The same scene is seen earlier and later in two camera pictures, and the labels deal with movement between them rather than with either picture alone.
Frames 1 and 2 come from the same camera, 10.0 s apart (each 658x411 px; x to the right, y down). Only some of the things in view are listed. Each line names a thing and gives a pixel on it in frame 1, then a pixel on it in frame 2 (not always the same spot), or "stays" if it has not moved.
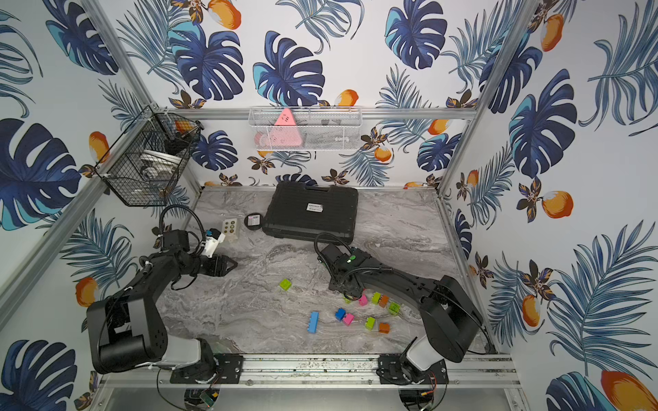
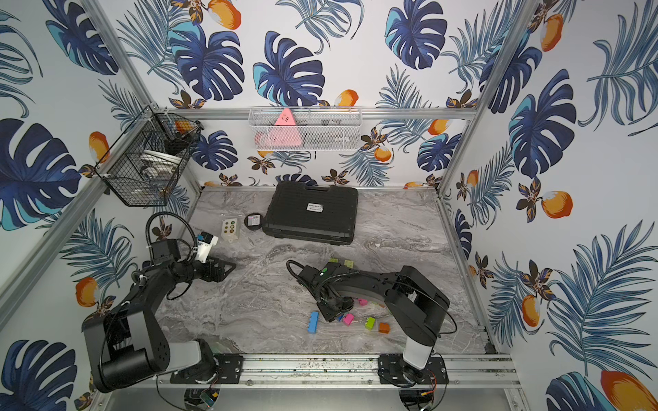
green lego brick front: x=370 y=323 stays
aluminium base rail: x=465 y=372 stays
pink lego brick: x=348 y=318 stays
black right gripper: x=333 y=287 -> x=329 y=316
